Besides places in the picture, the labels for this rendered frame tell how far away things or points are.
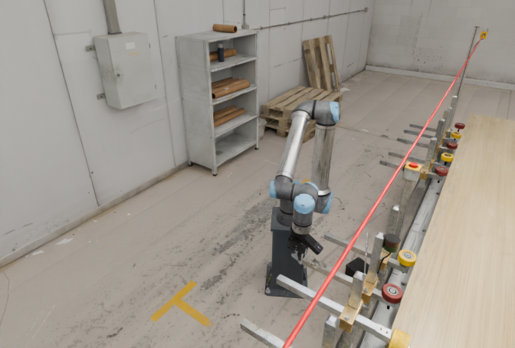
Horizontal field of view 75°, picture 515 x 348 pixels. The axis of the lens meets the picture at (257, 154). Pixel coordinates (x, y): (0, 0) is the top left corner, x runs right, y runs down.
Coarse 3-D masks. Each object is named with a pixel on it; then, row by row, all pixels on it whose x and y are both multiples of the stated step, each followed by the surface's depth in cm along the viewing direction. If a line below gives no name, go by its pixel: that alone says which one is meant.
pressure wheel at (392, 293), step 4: (388, 284) 144; (392, 284) 144; (384, 288) 142; (388, 288) 142; (392, 288) 141; (396, 288) 142; (400, 288) 142; (384, 292) 140; (388, 292) 140; (392, 292) 140; (396, 292) 141; (400, 292) 140; (384, 296) 141; (388, 296) 139; (392, 296) 138; (396, 296) 138; (400, 296) 138; (388, 300) 140; (392, 300) 138; (396, 300) 138; (400, 300) 140; (388, 308) 145
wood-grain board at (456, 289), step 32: (480, 128) 298; (512, 128) 298; (480, 160) 245; (512, 160) 245; (448, 192) 208; (480, 192) 208; (512, 192) 208; (448, 224) 181; (480, 224) 181; (512, 224) 181; (448, 256) 159; (480, 256) 159; (512, 256) 159; (416, 288) 143; (448, 288) 143; (480, 288) 143; (512, 288) 143; (416, 320) 129; (448, 320) 129; (480, 320) 129; (512, 320) 129
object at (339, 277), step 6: (306, 258) 164; (306, 264) 163; (318, 270) 159; (324, 270) 157; (330, 270) 157; (336, 276) 154; (342, 276) 154; (348, 276) 154; (342, 282) 154; (348, 282) 152; (372, 294) 146; (378, 294) 145; (384, 300) 144; (390, 306) 143
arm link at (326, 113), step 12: (324, 108) 189; (336, 108) 188; (324, 120) 191; (336, 120) 190; (324, 132) 194; (324, 144) 197; (324, 156) 200; (312, 168) 209; (324, 168) 204; (312, 180) 211; (324, 180) 208; (324, 192) 210; (324, 204) 212
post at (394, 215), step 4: (392, 208) 157; (396, 208) 156; (400, 208) 158; (392, 212) 158; (396, 212) 157; (392, 216) 159; (396, 216) 157; (392, 220) 159; (396, 220) 158; (388, 224) 162; (392, 224) 160; (396, 224) 162; (388, 228) 162; (392, 228) 161; (388, 232) 163; (392, 232) 162; (388, 252) 168; (384, 272) 174
